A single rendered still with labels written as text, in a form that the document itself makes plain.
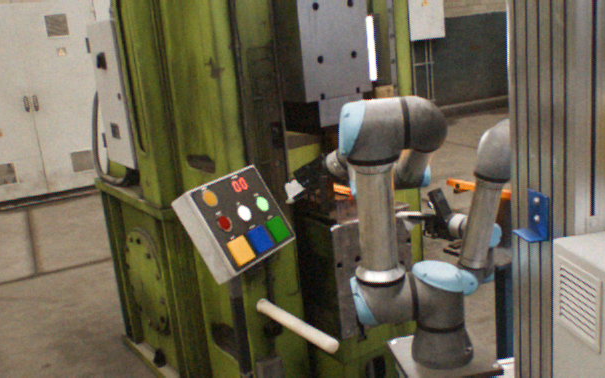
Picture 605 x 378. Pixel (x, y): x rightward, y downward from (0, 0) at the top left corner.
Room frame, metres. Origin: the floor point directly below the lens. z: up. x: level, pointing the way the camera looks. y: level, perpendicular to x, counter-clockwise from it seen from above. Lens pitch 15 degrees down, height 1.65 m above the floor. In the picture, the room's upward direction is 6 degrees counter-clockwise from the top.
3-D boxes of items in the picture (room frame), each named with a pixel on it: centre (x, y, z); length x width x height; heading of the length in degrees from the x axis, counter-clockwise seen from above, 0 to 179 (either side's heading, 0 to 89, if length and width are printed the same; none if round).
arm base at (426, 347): (1.45, -0.30, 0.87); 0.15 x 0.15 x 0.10
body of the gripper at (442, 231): (1.99, -0.44, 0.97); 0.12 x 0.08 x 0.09; 33
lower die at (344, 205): (2.53, -0.06, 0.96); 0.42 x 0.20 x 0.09; 33
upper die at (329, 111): (2.53, -0.06, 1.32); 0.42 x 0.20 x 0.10; 33
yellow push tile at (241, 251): (1.83, 0.20, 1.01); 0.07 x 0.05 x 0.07; 148
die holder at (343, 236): (2.57, -0.10, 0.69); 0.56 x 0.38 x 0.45; 33
